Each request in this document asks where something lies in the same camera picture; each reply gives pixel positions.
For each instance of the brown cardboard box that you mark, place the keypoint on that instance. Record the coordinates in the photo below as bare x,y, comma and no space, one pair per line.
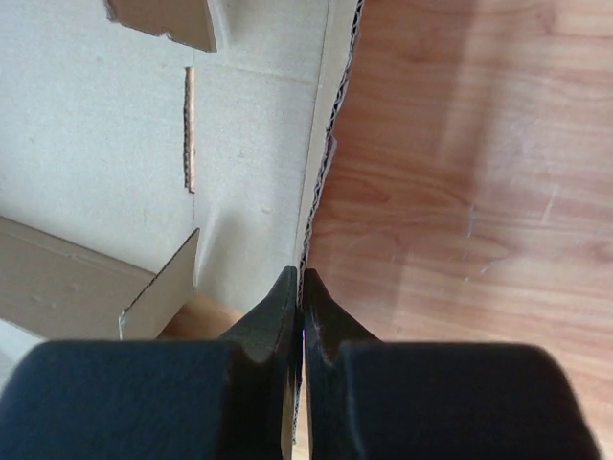
161,162

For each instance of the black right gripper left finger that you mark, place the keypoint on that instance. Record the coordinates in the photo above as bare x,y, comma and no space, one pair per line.
232,397

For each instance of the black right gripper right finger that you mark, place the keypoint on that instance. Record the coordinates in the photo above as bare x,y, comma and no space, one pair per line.
372,399

